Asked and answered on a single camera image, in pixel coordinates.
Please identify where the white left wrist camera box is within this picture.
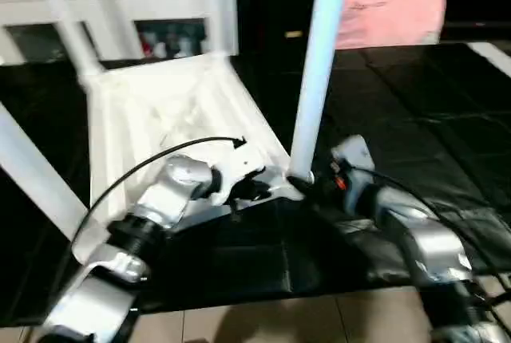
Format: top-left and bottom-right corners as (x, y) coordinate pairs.
(209, 142), (268, 200)

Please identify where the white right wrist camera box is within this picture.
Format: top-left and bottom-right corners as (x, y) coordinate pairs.
(331, 136), (376, 178)

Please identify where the white plastic table leg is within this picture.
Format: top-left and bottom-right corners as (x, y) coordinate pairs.
(0, 102), (93, 242)
(198, 0), (228, 61)
(28, 0), (105, 81)
(287, 0), (354, 180)

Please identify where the pink printed pillow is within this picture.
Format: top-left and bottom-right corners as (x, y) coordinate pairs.
(334, 0), (450, 50)

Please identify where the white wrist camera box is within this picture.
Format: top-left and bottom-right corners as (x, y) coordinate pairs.
(209, 142), (268, 200)
(331, 136), (376, 178)

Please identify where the black work mat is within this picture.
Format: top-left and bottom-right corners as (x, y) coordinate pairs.
(0, 40), (511, 328)

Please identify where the white glass-door cabinet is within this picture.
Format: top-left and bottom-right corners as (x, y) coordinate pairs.
(0, 0), (239, 65)

